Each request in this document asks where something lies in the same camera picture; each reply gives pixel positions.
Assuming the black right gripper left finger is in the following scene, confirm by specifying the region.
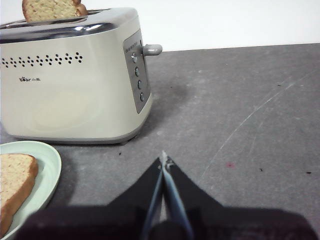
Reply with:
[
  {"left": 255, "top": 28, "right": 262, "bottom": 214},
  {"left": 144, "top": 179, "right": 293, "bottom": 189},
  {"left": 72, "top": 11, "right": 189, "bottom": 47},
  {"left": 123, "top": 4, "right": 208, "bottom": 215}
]
[{"left": 14, "top": 157, "right": 163, "bottom": 240}]

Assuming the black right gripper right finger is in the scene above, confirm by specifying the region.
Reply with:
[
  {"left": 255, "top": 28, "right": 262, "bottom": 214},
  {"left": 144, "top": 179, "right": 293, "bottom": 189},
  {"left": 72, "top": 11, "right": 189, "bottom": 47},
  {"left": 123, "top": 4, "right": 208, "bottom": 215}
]
[{"left": 162, "top": 149, "right": 319, "bottom": 240}]

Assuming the pale green round plate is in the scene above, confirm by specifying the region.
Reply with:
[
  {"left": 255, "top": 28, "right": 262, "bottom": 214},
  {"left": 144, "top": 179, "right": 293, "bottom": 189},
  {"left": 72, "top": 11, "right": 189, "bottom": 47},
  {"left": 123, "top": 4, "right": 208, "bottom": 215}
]
[{"left": 0, "top": 140, "right": 62, "bottom": 240}]

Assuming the large toast bread slice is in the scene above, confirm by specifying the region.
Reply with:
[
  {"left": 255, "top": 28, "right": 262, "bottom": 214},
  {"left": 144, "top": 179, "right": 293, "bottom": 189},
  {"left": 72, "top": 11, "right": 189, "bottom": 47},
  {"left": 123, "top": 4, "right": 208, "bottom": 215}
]
[{"left": 0, "top": 153, "right": 40, "bottom": 237}]

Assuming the cream steel toaster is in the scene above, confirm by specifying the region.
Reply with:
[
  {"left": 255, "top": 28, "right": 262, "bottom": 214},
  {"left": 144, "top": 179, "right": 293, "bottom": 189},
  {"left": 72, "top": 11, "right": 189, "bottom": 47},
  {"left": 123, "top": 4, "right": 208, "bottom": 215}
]
[{"left": 0, "top": 7, "right": 163, "bottom": 146}]

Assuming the grey toaster lever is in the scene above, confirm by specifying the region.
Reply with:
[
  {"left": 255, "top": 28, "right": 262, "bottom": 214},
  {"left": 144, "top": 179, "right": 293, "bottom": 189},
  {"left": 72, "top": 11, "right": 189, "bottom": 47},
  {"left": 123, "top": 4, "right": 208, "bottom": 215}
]
[{"left": 141, "top": 43, "right": 163, "bottom": 56}]

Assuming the small toast bread slice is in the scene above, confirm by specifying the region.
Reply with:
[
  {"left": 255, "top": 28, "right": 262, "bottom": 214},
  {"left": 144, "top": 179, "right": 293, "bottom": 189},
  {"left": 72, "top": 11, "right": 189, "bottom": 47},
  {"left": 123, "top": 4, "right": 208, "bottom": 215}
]
[{"left": 21, "top": 0, "right": 88, "bottom": 23}]

